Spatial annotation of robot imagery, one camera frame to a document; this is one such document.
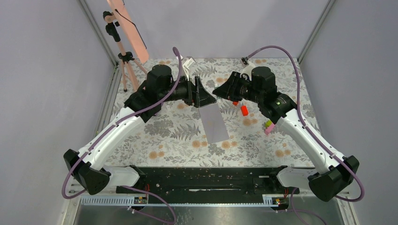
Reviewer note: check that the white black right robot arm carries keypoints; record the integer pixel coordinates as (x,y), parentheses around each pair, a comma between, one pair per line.
(332,172)

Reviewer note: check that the pink tripod stand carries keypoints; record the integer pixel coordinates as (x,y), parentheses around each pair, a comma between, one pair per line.
(124,56)

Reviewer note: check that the pink board on tripod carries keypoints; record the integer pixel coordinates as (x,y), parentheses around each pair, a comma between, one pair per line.
(129,28)

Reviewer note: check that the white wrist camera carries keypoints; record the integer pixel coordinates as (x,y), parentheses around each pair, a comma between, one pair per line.
(187,62)
(248,66)

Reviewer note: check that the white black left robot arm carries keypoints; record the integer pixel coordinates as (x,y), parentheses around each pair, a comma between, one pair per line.
(87,165)

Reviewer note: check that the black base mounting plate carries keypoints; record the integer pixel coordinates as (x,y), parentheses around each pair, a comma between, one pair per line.
(208,183)

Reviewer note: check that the aluminium slotted rail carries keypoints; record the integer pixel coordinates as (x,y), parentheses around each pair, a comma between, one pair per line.
(141,200)

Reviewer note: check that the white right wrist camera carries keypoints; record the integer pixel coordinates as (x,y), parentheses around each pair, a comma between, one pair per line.
(248,66)

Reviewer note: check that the red rectangular block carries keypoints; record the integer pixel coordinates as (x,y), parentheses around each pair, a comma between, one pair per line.
(244,110)

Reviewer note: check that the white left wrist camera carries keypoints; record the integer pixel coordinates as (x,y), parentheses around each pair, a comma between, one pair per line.
(187,62)

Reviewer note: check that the yellow green small block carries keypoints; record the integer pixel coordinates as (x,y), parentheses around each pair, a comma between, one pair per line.
(268,123)

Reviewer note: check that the pink eraser block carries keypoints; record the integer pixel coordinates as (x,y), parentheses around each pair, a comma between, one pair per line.
(268,130)

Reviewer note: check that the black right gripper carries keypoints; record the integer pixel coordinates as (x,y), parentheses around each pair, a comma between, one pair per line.
(228,89)

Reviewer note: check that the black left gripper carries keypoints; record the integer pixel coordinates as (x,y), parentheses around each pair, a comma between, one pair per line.
(197,92)

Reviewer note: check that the grey envelope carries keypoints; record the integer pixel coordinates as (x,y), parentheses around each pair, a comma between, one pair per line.
(213,123)

